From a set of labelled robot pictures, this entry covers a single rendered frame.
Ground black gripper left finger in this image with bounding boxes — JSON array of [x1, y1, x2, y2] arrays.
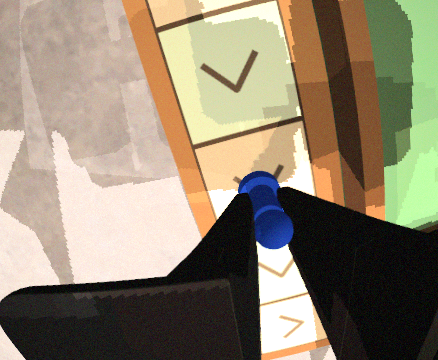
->
[[0, 192, 262, 360]]

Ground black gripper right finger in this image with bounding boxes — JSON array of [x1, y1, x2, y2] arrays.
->
[[278, 187, 438, 360]]

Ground blue game pawn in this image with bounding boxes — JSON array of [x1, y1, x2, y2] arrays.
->
[[238, 171, 294, 251]]

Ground wooden game board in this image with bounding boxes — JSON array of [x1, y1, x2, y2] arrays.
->
[[122, 0, 344, 360]]

